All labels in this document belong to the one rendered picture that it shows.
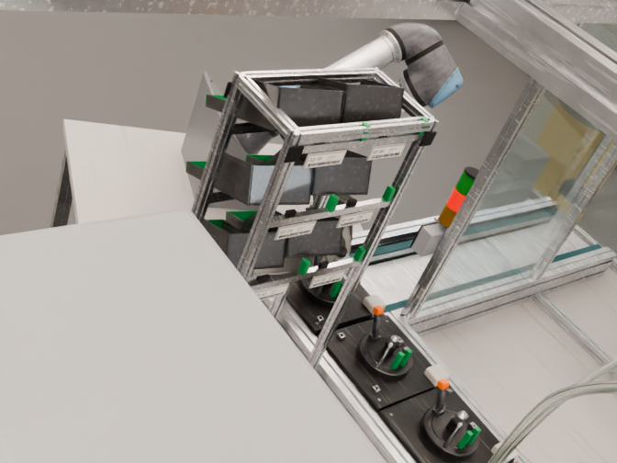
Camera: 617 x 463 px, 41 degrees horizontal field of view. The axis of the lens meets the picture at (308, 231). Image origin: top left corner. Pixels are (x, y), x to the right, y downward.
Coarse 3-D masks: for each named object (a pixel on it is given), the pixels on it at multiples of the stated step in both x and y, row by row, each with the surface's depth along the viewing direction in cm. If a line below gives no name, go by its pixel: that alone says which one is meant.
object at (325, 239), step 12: (228, 216) 186; (240, 216) 188; (252, 216) 176; (240, 228) 181; (324, 228) 167; (336, 228) 169; (288, 240) 164; (300, 240) 165; (312, 240) 167; (324, 240) 168; (336, 240) 170; (288, 252) 164; (300, 252) 166; (312, 252) 167; (324, 252) 169; (336, 252) 171
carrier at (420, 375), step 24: (336, 336) 202; (360, 336) 205; (384, 336) 205; (336, 360) 197; (360, 360) 198; (384, 360) 198; (408, 360) 201; (360, 384) 192; (384, 384) 195; (408, 384) 198; (432, 384) 201; (384, 408) 190
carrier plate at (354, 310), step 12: (312, 264) 222; (360, 288) 220; (288, 300) 208; (300, 300) 208; (360, 300) 216; (300, 312) 205; (312, 312) 206; (324, 312) 208; (348, 312) 211; (360, 312) 213; (312, 324) 203; (348, 324) 210
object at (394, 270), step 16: (352, 256) 235; (384, 256) 242; (400, 256) 249; (416, 256) 251; (368, 272) 237; (384, 272) 239; (400, 272) 242; (416, 272) 245; (368, 288) 231; (384, 288) 233; (400, 288) 236; (496, 288) 244; (512, 288) 248; (400, 304) 225; (448, 304) 230; (464, 304) 233; (480, 304) 241; (496, 304) 248; (512, 304) 257; (368, 320) 216; (416, 320) 221; (432, 320) 228; (448, 320) 234; (464, 320) 241
